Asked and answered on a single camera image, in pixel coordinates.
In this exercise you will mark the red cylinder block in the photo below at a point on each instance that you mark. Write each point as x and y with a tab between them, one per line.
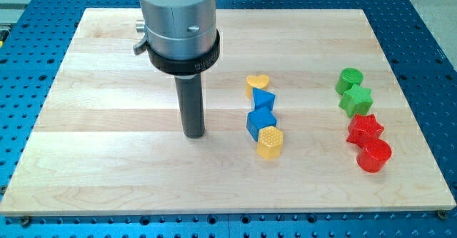
374	155

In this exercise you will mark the yellow heart block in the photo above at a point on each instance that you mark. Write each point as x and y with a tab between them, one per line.
260	82

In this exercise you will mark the green star block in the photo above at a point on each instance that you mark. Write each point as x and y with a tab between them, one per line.
356	100

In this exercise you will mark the red star block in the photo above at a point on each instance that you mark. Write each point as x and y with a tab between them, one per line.
363	128

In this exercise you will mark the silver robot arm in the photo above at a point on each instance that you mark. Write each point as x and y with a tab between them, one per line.
180	36

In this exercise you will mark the blue cube block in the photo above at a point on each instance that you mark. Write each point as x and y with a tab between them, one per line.
258	119

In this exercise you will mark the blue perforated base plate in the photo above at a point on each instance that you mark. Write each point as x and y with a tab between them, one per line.
36	46

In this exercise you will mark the light wooden board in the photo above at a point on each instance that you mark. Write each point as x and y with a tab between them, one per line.
109	139

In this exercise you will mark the blue triangle block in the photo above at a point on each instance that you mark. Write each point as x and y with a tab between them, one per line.
261	98

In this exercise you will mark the yellow hexagon block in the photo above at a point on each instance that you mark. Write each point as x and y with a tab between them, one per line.
270	142

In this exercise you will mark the green cylinder block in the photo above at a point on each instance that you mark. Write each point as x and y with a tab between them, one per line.
347	78

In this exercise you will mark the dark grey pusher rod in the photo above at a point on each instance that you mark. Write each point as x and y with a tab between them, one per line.
190	97

